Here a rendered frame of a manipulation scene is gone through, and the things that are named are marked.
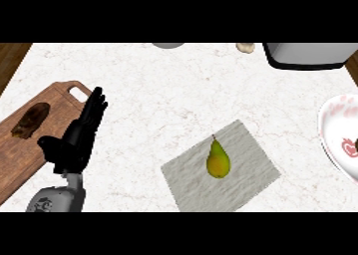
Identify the brown wooden cutting board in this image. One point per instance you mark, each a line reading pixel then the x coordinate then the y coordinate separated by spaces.
pixel 20 146

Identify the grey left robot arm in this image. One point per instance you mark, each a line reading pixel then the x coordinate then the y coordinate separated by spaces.
pixel 58 197

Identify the beige garlic bulb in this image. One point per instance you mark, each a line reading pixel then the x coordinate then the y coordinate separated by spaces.
pixel 246 47

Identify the yellow-green squash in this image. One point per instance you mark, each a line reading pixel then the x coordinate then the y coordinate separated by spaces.
pixel 218 161

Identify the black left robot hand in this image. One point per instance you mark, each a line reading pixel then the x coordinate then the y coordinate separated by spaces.
pixel 81 132

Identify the white bowl with pink print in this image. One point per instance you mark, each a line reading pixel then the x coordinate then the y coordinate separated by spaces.
pixel 341 132

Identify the grey round object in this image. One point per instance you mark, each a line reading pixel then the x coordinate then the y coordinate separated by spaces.
pixel 168 45

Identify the grey woven placemat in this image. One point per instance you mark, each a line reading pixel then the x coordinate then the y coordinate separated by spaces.
pixel 226 176

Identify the grey appliance with black base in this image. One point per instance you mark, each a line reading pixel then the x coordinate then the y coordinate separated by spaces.
pixel 308 54

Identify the dark brown food piece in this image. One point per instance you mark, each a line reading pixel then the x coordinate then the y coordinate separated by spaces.
pixel 30 120

